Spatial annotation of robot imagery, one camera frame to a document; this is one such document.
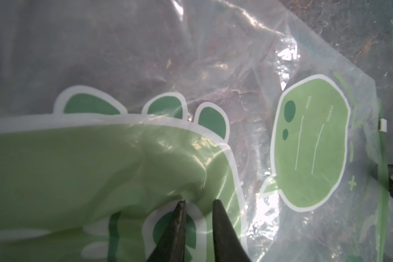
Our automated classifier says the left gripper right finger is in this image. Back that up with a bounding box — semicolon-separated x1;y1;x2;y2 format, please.
212;199;250;262

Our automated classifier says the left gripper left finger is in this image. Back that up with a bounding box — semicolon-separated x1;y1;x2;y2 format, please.
147;200;187;262

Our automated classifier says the green zipper bag with coasters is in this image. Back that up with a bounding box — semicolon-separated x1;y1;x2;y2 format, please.
0;1;393;262

